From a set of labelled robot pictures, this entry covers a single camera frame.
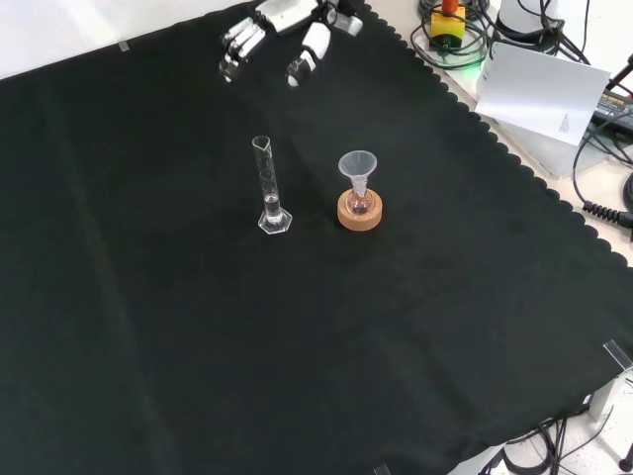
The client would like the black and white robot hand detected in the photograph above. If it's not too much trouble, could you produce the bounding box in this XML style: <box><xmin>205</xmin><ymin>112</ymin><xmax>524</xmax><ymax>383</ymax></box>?
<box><xmin>219</xmin><ymin>0</ymin><xmax>365</xmax><ymax>89</ymax></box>

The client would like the clear glass graduated cylinder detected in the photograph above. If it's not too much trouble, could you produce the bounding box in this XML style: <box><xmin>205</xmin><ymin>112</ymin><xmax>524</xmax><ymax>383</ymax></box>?
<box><xmin>251</xmin><ymin>135</ymin><xmax>294</xmax><ymax>236</ymax></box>

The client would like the yellow stop button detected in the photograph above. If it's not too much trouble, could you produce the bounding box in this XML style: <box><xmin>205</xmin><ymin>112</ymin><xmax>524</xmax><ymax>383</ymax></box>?
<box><xmin>428</xmin><ymin>0</ymin><xmax>468</xmax><ymax>52</ymax></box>

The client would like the small round-bottom glass flask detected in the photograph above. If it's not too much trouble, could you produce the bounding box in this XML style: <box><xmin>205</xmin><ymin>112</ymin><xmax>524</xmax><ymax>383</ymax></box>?
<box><xmin>345</xmin><ymin>186</ymin><xmax>375</xmax><ymax>217</ymax></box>

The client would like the pale white board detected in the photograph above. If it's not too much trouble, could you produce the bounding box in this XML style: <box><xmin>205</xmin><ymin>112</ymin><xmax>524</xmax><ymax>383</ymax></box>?
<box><xmin>474</xmin><ymin>41</ymin><xmax>612</xmax><ymax>147</ymax></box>

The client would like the white box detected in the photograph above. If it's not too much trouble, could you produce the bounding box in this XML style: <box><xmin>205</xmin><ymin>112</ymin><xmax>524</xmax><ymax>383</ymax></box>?
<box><xmin>493</xmin><ymin>117</ymin><xmax>592</xmax><ymax>181</ymax></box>

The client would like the black cloth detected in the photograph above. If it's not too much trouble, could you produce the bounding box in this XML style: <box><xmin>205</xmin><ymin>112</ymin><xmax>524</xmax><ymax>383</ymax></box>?
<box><xmin>0</xmin><ymin>0</ymin><xmax>633</xmax><ymax>475</ymax></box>

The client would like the black power adapter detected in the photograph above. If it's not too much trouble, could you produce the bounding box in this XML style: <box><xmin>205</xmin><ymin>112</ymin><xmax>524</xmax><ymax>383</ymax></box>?
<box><xmin>591</xmin><ymin>90</ymin><xmax>633</xmax><ymax>126</ymax></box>

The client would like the black tripod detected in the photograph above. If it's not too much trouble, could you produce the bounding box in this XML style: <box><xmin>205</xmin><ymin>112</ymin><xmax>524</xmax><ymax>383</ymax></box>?
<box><xmin>604</xmin><ymin>50</ymin><xmax>633</xmax><ymax>94</ymax></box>

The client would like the black cables round stop button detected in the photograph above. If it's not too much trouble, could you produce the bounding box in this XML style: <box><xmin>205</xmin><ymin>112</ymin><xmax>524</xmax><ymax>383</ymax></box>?
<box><xmin>408</xmin><ymin>0</ymin><xmax>496</xmax><ymax>69</ymax></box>

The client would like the cork ring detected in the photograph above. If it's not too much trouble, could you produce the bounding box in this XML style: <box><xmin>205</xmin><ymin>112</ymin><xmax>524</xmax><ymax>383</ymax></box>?
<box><xmin>336</xmin><ymin>191</ymin><xmax>385</xmax><ymax>233</ymax></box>

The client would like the black spiral cable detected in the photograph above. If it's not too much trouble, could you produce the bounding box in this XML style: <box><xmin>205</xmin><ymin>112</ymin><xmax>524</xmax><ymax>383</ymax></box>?
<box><xmin>572</xmin><ymin>123</ymin><xmax>633</xmax><ymax>230</ymax></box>

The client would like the white metal bracket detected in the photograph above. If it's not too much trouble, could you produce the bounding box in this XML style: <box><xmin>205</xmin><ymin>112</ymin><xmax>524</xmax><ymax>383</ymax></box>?
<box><xmin>587</xmin><ymin>377</ymin><xmax>633</xmax><ymax>423</ymax></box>

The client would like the black floor cable bundle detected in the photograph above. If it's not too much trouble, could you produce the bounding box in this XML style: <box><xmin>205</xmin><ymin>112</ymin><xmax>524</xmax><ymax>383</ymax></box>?
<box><xmin>476</xmin><ymin>417</ymin><xmax>620</xmax><ymax>475</ymax></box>

